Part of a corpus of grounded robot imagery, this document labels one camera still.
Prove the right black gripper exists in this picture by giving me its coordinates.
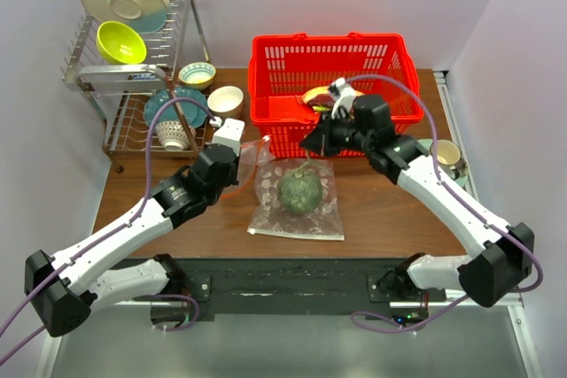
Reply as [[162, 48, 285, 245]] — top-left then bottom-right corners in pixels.
[[300, 109, 373, 158]]

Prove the clear orange zip top bag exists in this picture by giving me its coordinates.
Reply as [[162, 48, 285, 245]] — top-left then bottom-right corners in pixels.
[[221, 135, 276, 199]]

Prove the green toy melon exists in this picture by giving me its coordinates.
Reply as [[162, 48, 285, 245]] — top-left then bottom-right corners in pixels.
[[276, 162, 323, 215]]

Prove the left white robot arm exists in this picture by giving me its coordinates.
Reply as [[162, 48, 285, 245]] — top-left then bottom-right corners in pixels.
[[24, 143, 241, 337]]

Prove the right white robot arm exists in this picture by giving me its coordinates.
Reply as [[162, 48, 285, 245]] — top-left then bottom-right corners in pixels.
[[300, 95, 535, 307]]

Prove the clear bag with white dots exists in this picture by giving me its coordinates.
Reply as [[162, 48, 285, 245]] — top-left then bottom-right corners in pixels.
[[248, 158, 345, 241]]

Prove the green toy vegetable stick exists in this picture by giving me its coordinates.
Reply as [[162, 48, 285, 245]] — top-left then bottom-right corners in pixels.
[[311, 104, 333, 113]]

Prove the toy steak slice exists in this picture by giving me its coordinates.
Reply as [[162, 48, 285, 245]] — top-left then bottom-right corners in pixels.
[[301, 86, 336, 108]]

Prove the grey patterned white bowl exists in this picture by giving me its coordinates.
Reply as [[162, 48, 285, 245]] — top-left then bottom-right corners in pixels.
[[155, 120, 190, 151]]

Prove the teal scalloped plate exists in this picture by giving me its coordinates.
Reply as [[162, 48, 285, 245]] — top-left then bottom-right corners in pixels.
[[143, 86, 207, 128]]

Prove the cream white bowl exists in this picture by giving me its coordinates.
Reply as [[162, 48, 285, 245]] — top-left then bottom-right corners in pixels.
[[207, 86, 245, 125]]

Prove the red plastic shopping basket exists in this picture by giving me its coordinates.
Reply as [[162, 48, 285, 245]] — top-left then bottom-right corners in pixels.
[[248, 32, 423, 158]]

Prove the teal patterned small bowl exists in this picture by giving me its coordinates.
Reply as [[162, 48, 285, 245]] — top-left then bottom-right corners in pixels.
[[178, 62, 216, 90]]

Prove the cream enamel mug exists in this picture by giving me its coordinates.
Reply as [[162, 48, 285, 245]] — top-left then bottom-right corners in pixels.
[[431, 139, 467, 181]]

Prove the metal dish rack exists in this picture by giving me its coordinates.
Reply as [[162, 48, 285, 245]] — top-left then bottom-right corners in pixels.
[[63, 0, 210, 173]]

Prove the mint green saucer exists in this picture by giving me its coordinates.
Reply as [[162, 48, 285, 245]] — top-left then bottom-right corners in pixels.
[[418, 138, 469, 189]]

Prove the lime green bowl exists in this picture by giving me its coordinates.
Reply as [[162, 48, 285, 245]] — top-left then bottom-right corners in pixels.
[[96, 21, 147, 65]]

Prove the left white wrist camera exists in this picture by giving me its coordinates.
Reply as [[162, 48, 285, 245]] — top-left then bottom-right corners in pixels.
[[211, 118, 245, 155]]

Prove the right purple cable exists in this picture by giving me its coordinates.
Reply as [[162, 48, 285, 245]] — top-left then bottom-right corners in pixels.
[[349, 73, 545, 335]]

